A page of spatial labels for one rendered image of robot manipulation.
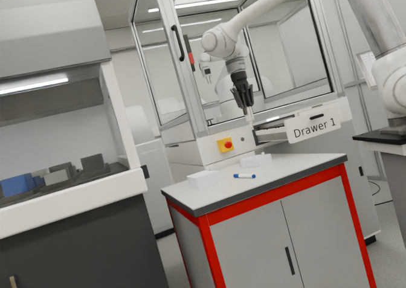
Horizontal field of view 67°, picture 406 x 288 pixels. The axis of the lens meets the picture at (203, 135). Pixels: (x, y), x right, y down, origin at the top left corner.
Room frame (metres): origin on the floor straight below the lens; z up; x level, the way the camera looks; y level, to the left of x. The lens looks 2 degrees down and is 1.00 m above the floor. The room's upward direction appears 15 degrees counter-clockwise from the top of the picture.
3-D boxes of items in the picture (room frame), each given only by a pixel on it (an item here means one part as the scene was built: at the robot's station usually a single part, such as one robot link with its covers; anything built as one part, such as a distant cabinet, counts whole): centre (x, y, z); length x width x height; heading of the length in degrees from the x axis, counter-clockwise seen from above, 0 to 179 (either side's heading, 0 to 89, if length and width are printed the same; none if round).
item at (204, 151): (2.21, -0.30, 0.87); 1.02 x 0.95 x 0.14; 108
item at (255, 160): (1.43, -0.21, 0.78); 0.12 x 0.08 x 0.04; 34
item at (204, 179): (1.27, 0.05, 0.79); 0.13 x 0.09 x 0.05; 19
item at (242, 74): (1.44, -0.23, 1.15); 0.08 x 0.07 x 0.09; 124
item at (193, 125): (2.21, -0.30, 1.47); 1.02 x 0.95 x 1.04; 108
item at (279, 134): (1.63, -0.44, 0.86); 0.40 x 0.26 x 0.06; 18
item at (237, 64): (1.44, -0.23, 1.23); 0.09 x 0.09 x 0.06
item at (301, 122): (1.43, -0.51, 0.87); 0.29 x 0.02 x 0.11; 108
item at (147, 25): (2.05, 0.17, 1.52); 0.87 x 0.01 x 0.86; 18
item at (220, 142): (1.62, -0.10, 0.88); 0.07 x 0.05 x 0.07; 108
